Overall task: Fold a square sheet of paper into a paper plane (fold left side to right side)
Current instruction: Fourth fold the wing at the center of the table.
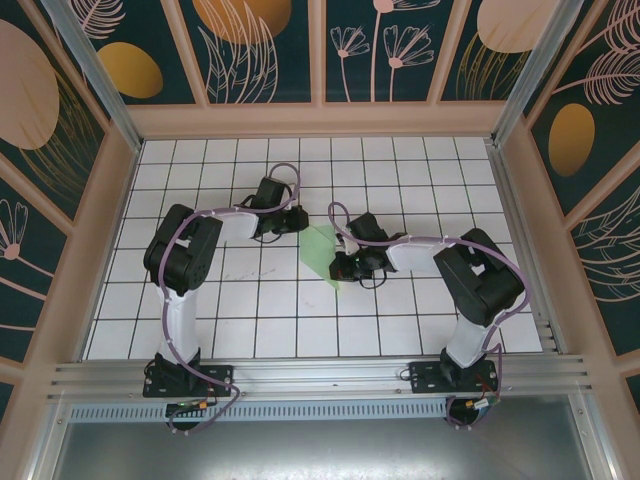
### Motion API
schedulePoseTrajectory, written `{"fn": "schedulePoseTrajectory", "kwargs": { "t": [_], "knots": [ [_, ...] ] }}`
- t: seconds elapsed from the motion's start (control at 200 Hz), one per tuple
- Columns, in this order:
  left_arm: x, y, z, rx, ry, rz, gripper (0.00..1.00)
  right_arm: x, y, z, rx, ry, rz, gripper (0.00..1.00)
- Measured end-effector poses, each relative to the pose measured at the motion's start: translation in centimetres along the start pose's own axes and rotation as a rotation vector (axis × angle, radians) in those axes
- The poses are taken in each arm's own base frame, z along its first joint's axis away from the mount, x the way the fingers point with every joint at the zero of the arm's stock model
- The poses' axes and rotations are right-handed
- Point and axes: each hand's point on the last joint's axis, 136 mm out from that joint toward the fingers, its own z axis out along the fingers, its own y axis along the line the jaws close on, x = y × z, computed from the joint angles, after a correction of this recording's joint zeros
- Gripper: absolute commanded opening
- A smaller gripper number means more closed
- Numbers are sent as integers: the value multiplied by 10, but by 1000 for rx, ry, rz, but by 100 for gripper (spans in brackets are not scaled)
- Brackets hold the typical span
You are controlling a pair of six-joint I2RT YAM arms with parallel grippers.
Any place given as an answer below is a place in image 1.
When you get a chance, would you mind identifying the light green cloth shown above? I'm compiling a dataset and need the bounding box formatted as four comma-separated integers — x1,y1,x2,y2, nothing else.
298,225,347,293

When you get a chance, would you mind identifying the grey metal sheet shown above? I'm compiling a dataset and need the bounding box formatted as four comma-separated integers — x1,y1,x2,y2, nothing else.
29,418,617,480

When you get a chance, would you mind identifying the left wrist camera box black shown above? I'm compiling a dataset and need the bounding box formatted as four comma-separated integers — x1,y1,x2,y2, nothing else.
284,204,311,233

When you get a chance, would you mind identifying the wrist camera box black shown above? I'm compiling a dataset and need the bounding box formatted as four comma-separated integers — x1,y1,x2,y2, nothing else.
284,204,311,233
329,251,358,283

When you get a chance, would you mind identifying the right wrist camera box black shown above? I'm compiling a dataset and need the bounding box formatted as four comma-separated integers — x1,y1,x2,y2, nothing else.
329,251,358,283

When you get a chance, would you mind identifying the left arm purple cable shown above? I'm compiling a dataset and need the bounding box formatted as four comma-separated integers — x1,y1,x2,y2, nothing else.
156,161,304,437

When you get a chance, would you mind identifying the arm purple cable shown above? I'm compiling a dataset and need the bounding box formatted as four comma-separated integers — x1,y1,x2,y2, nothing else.
326,200,532,432
156,161,304,437

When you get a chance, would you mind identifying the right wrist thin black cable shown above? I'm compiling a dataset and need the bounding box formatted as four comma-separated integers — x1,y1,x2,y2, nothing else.
360,272,391,292

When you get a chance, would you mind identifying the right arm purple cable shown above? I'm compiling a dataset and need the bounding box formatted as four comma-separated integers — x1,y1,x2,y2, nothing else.
326,200,532,432

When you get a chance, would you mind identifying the wall panel with orange circle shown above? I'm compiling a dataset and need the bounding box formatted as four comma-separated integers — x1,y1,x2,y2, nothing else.
178,0,315,106

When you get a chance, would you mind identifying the aluminium base rail beam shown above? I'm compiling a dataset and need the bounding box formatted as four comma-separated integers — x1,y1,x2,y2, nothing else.
46,354,597,402

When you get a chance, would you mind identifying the wall panel with pink flowers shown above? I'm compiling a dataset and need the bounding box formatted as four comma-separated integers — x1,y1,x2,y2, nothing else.
323,0,454,105

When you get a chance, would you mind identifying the aluminium side rail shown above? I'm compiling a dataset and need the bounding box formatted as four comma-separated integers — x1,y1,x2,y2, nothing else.
486,139,572,357

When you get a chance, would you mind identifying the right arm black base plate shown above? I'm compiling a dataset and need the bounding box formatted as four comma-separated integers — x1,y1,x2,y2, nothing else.
408,360,501,397

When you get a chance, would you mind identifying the wall panel with gold oval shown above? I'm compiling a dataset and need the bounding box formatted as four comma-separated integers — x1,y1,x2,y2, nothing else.
53,0,197,107

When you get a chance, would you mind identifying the slotted grey cable duct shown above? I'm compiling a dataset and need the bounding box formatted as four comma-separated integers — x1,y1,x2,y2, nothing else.
66,401,452,422

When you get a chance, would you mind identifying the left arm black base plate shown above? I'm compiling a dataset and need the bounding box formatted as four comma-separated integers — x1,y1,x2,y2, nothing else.
142,363,237,399

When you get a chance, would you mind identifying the wall panel with pale circle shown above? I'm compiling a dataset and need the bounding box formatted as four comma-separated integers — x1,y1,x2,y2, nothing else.
438,0,547,105

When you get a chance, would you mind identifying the aluminium corner post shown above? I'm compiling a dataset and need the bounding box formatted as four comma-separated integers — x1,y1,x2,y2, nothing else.
491,0,577,147
41,0,145,152

